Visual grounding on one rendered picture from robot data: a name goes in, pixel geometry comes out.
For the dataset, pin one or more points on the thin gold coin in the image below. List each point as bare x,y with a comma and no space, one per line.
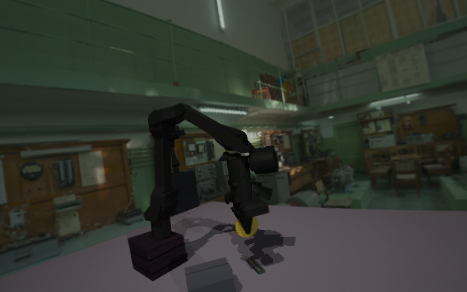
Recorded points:
240,230

